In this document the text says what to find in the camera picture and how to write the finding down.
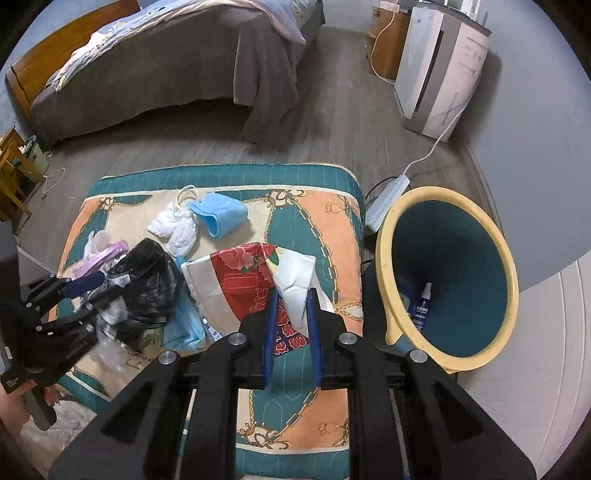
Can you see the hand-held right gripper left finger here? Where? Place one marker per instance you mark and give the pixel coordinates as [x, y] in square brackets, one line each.
[271, 341]

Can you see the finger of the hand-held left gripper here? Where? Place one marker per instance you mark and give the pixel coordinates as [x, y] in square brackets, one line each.
[78, 316]
[83, 281]

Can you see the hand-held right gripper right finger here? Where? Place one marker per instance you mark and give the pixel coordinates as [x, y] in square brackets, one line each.
[315, 341]

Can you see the white labelled wrapper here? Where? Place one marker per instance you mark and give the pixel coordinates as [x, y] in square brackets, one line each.
[113, 314]

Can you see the clear plastic bag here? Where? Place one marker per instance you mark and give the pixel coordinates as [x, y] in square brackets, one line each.
[108, 355]

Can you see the red floral paper bag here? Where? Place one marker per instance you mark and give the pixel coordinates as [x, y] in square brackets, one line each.
[231, 272]

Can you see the blue face mask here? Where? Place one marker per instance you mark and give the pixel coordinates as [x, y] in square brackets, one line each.
[221, 214]
[184, 327]

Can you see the teal bin with yellow rim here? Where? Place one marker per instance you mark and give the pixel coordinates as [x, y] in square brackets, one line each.
[443, 258]

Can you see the person's left hand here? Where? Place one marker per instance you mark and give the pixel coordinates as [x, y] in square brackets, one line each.
[11, 413]

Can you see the purple plastic hanger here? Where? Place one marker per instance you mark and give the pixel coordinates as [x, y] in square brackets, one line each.
[104, 256]

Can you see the white crumpled tissue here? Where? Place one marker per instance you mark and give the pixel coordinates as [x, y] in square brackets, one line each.
[97, 242]

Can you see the small blue white packet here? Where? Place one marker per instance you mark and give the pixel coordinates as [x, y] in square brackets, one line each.
[210, 331]

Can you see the black plastic bag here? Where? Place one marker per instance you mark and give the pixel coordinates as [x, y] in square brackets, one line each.
[147, 281]

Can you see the small printed box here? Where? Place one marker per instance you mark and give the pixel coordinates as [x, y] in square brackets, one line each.
[406, 297]

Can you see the white face mask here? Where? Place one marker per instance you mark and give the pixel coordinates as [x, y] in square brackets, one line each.
[178, 230]

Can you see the white spray bottle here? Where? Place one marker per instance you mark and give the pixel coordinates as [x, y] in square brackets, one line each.
[422, 309]

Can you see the wooden nightstand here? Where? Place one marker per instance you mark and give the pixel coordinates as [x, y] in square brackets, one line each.
[11, 184]

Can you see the teal orange patterned mat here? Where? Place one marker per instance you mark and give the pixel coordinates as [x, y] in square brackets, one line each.
[300, 217]

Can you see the white power strip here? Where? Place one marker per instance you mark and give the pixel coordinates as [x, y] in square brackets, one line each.
[385, 203]

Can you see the bed with blue quilt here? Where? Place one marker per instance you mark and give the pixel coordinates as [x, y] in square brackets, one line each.
[184, 69]

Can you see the white air purifier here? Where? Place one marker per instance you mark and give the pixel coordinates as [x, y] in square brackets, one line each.
[429, 69]

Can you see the wooden cabinet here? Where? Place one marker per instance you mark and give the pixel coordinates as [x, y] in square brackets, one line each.
[390, 50]

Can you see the small white box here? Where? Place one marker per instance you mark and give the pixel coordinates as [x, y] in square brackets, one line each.
[390, 6]

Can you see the wooden bed frame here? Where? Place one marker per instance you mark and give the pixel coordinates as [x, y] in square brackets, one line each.
[51, 57]

